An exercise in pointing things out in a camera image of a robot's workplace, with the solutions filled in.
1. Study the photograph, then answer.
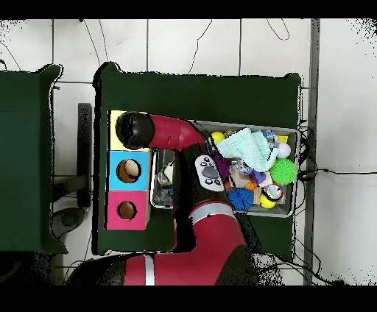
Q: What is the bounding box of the wooden box with three holes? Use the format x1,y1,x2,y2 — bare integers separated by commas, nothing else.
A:
104,110,154,232

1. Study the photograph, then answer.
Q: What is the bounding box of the shallow mesh bin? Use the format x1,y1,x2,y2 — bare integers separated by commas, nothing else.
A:
149,119,299,219

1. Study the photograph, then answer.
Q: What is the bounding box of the cream knitted cloth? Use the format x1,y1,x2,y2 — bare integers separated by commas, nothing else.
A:
163,160,177,184

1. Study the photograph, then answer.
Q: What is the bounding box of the smooth yellow ball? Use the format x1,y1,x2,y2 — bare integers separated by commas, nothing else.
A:
208,131,226,146

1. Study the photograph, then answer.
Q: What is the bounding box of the purple spiky rubber ball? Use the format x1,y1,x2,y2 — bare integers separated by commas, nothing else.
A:
214,154,231,181

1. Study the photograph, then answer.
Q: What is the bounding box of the mint green cloth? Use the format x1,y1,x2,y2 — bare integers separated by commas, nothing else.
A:
216,127,279,173

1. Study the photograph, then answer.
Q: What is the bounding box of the blue spiky rubber ball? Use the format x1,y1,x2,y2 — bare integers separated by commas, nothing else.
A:
227,188,255,211

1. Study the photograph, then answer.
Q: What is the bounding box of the dark green table cloth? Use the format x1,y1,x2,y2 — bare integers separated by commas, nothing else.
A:
0,64,68,254
92,61,303,263

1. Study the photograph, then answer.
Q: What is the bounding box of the crushed silver drink can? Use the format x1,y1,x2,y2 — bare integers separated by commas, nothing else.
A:
260,184,284,203

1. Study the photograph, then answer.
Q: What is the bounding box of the green spiky rubber ball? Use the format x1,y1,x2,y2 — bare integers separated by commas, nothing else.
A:
269,157,297,186

